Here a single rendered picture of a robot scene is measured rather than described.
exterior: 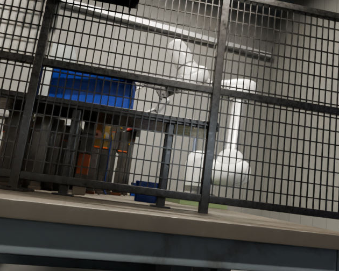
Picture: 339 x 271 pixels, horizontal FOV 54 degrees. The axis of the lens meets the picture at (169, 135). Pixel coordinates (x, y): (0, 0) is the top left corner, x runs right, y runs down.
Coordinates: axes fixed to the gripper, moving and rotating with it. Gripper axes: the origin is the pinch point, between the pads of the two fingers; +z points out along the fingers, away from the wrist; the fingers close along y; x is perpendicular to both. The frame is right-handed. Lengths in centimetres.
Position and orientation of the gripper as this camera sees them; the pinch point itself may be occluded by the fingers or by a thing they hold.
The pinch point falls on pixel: (138, 101)
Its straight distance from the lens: 177.6
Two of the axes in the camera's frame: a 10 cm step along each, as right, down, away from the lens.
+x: 1.4, -1.5, -9.8
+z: -8.9, 4.1, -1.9
